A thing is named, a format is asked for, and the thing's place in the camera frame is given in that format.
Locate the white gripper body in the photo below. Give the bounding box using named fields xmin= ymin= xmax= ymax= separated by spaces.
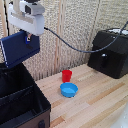
xmin=7 ymin=0 xmax=46 ymax=37

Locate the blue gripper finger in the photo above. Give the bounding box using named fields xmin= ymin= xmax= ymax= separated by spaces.
xmin=24 ymin=33 xmax=32 ymax=44

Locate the dark blue book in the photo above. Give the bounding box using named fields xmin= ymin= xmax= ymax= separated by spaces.
xmin=0 ymin=29 xmax=41 ymax=69

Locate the red plastic cup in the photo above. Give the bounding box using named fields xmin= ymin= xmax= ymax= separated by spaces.
xmin=61 ymin=69 xmax=73 ymax=83

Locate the black fabric storage box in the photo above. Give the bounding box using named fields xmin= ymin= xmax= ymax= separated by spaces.
xmin=0 ymin=59 xmax=52 ymax=128

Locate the blue plastic bowl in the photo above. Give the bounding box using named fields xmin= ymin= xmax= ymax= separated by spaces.
xmin=59 ymin=82 xmax=79 ymax=99

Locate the black paper shredder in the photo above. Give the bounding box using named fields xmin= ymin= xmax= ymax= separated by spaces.
xmin=87 ymin=28 xmax=128 ymax=80

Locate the black cable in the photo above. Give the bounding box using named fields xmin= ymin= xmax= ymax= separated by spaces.
xmin=43 ymin=20 xmax=128 ymax=54

